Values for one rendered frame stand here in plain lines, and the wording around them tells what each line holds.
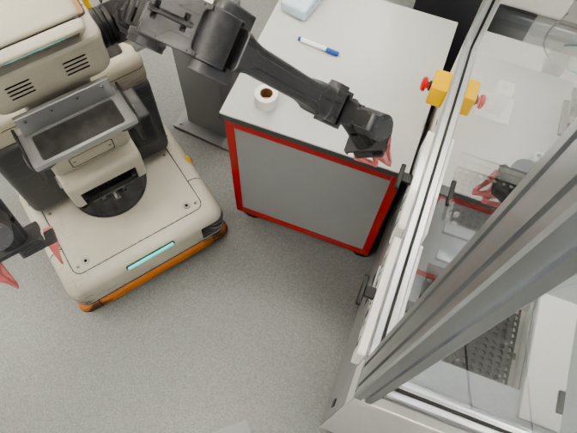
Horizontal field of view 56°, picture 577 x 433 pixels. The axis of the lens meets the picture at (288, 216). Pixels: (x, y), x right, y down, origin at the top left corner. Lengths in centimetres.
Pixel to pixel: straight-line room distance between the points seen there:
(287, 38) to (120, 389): 137
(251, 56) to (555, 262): 58
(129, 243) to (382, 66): 106
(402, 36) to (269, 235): 95
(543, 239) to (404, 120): 131
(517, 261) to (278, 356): 176
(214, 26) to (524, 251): 55
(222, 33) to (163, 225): 129
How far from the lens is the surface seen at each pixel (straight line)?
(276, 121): 160
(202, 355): 212
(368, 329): 119
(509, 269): 41
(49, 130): 134
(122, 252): 199
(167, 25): 81
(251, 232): 226
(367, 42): 182
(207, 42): 79
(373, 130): 110
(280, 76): 92
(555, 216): 35
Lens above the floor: 207
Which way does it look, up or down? 65 degrees down
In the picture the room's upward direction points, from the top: 4 degrees clockwise
